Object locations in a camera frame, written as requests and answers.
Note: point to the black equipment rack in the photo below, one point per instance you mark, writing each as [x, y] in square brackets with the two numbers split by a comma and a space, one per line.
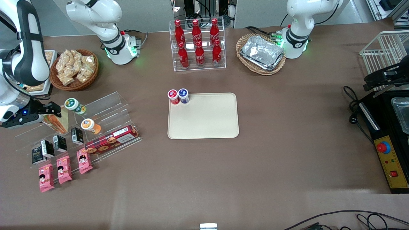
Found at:
[204, 9]

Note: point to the clear acrylic tiered stand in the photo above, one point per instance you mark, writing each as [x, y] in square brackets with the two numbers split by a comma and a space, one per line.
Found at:
[108, 105]

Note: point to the black food warmer appliance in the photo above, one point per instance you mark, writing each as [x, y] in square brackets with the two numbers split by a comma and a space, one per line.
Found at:
[383, 127]

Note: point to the red cola bottle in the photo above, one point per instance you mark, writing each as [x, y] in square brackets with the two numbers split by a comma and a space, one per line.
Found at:
[200, 56]
[214, 30]
[179, 33]
[196, 32]
[183, 57]
[217, 53]

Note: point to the red-lid yogurt cup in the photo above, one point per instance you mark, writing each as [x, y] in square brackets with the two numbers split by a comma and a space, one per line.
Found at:
[173, 95]

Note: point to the triangle sandwich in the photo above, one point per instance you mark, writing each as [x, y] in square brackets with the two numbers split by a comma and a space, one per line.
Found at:
[59, 124]

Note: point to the clear acrylic bottle rack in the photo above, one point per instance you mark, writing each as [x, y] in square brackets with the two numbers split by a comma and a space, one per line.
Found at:
[220, 65]

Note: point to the small silver metal block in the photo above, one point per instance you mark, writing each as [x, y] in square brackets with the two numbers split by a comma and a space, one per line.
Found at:
[208, 226]

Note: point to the red cookie box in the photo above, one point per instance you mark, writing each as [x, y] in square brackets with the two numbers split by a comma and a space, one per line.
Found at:
[111, 140]

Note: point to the stacked foil containers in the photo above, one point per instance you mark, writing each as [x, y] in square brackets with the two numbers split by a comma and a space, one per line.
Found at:
[262, 52]

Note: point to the light wicker basket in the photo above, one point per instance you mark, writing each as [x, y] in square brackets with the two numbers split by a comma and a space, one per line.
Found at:
[244, 65]

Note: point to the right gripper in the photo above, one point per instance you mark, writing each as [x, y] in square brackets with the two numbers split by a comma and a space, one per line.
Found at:
[36, 108]

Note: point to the large black drink carton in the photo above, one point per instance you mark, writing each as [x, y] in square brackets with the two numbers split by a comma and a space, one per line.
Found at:
[37, 155]

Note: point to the grey metal strip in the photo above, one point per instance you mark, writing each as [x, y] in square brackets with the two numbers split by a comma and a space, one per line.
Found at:
[381, 93]

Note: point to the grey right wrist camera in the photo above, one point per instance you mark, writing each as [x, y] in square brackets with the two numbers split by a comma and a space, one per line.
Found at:
[22, 121]

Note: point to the aluminium frame shelf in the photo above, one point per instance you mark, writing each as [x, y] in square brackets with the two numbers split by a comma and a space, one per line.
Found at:
[386, 9]

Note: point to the green-lid drink bottle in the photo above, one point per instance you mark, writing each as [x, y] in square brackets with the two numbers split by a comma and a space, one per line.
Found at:
[73, 104]

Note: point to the brown wicker basket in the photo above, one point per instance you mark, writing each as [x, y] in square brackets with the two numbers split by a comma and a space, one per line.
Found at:
[91, 80]

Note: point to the rice crisp snack pack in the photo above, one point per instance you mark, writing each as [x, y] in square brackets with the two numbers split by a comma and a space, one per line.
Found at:
[48, 57]
[34, 87]

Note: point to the orange-lid drink bottle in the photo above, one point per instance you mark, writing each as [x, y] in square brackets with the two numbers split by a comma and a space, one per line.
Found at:
[88, 124]

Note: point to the small black drink carton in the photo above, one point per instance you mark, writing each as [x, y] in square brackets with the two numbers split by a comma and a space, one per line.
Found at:
[60, 143]
[48, 148]
[77, 135]

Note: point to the blue-lid yogurt cup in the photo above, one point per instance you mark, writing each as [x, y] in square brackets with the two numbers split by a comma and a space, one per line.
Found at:
[183, 94]

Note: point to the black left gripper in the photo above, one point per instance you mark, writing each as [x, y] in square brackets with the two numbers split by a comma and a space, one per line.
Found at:
[386, 75]

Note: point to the clear bag of crackers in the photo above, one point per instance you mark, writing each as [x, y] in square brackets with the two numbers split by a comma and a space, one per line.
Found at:
[66, 79]
[64, 62]
[76, 60]
[86, 68]

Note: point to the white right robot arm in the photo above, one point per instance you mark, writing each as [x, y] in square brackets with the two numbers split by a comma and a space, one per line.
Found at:
[28, 48]

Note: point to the cream plastic tray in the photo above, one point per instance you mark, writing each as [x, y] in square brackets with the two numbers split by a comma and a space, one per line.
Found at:
[204, 118]

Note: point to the white rectangular snack tray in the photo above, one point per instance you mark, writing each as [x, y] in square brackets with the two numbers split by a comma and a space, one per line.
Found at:
[52, 70]

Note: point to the pink snack pack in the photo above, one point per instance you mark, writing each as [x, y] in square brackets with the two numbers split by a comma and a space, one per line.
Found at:
[46, 178]
[64, 170]
[84, 162]

